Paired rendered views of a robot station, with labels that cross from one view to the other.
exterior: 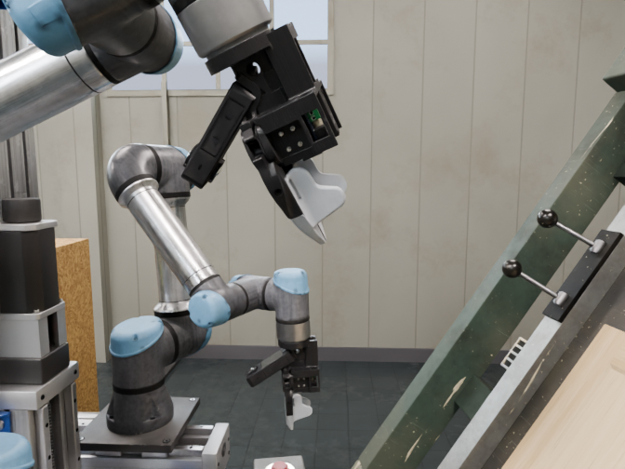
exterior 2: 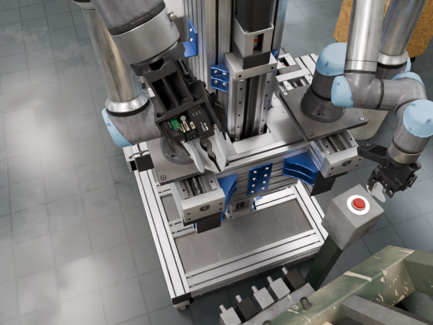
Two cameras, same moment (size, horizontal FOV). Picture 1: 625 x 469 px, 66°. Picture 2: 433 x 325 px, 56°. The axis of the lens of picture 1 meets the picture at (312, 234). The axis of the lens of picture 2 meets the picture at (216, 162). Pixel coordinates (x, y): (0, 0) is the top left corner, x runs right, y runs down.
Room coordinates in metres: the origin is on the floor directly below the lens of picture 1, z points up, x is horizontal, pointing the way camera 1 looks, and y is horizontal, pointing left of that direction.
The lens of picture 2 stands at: (0.37, -0.33, 2.07)
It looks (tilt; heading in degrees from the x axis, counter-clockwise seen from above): 55 degrees down; 67
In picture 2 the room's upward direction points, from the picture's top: straight up
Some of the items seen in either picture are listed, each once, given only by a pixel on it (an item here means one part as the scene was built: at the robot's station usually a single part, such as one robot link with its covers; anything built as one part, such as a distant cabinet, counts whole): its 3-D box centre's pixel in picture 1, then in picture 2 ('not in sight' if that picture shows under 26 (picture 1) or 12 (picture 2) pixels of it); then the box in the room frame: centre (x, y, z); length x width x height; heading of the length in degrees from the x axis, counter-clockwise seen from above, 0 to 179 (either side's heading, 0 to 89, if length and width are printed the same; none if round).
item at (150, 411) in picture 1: (139, 397); (326, 95); (1.07, 0.41, 1.09); 0.15 x 0.15 x 0.10
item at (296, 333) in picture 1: (293, 328); (405, 147); (1.03, 0.04, 1.27); 0.08 x 0.08 x 0.05
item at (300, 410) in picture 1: (299, 412); (377, 193); (1.01, 0.03, 1.08); 0.06 x 0.03 x 0.09; 97
